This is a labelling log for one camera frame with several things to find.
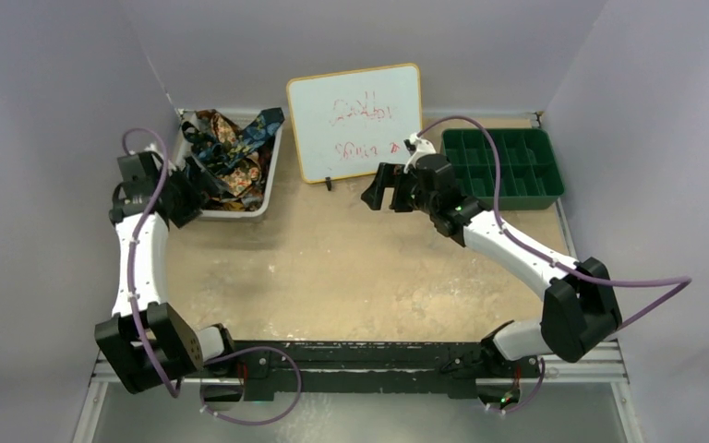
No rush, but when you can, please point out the orange patterned necktie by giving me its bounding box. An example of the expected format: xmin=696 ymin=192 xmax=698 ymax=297
xmin=195 ymin=110 xmax=266 ymax=202

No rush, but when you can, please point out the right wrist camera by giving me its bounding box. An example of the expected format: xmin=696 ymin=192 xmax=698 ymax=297
xmin=403 ymin=133 xmax=437 ymax=174

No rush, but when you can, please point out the dark brown necktie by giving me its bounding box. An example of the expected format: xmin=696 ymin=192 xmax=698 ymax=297
xmin=189 ymin=110 xmax=273 ymax=212

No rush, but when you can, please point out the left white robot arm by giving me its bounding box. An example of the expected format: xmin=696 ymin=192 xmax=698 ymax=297
xmin=94 ymin=150 xmax=238 ymax=394

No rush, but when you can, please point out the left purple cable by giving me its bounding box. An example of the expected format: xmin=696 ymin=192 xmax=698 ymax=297
xmin=122 ymin=127 xmax=303 ymax=427

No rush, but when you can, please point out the blue floral necktie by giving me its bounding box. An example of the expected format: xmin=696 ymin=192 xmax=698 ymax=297
xmin=180 ymin=107 xmax=285 ymax=175

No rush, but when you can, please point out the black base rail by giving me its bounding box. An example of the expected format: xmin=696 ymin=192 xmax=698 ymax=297
xmin=231 ymin=341 xmax=540 ymax=401

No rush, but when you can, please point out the white plastic basket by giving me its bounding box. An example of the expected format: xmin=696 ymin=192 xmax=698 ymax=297
xmin=171 ymin=108 xmax=284 ymax=222

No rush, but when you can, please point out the aluminium frame rail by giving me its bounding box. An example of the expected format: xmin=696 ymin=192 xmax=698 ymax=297
xmin=90 ymin=340 xmax=629 ymax=384

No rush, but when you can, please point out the small whiteboard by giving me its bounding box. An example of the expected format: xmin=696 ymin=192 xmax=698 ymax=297
xmin=286 ymin=63 xmax=423 ymax=184

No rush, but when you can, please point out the green compartment tray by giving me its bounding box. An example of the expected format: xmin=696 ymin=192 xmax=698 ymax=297
xmin=441 ymin=128 xmax=566 ymax=211

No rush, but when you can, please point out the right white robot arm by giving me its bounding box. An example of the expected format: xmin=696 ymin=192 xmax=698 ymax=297
xmin=361 ymin=154 xmax=623 ymax=376

